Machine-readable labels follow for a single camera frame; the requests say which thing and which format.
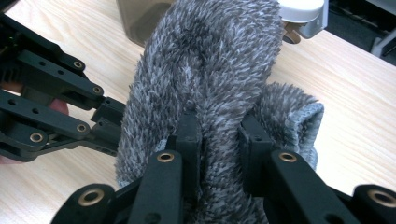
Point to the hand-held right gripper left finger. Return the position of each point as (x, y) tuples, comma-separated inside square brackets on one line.
[(162, 186)]

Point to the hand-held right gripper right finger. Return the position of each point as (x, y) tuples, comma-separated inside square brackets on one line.
[(292, 189)]

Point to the translucent grey storage box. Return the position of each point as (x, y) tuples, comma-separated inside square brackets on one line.
[(140, 18)]

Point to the grey fluffy towel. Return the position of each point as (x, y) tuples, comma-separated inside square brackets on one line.
[(214, 62)]

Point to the white box lid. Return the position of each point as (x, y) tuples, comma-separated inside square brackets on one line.
[(300, 11)]

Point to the white metal stand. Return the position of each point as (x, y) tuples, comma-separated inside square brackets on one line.
[(381, 45)]

